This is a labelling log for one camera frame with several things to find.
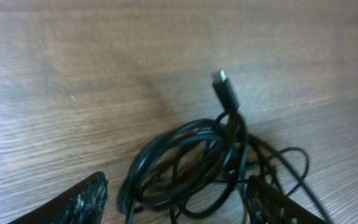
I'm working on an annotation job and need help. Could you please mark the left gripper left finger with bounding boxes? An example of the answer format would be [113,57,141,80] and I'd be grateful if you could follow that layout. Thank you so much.
[9,171,108,224]

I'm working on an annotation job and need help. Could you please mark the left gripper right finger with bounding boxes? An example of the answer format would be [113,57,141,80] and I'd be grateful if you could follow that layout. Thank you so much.
[245,175,327,224]

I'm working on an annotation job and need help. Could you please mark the black usb cables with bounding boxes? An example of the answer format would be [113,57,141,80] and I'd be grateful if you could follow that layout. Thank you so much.
[116,70,334,224]

